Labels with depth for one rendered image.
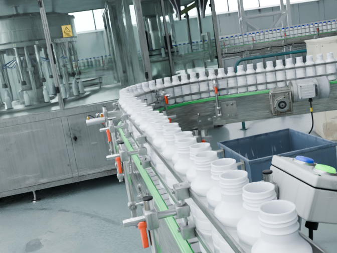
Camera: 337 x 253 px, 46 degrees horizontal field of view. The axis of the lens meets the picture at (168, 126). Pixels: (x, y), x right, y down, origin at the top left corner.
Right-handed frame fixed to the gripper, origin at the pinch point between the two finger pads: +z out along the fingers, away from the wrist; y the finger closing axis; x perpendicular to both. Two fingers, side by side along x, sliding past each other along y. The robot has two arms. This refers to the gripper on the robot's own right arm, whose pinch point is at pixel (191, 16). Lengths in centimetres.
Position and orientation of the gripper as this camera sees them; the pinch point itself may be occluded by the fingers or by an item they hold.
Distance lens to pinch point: 110.3
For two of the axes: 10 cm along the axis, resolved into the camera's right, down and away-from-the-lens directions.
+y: -9.7, 1.5, -1.8
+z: 1.1, 9.8, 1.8
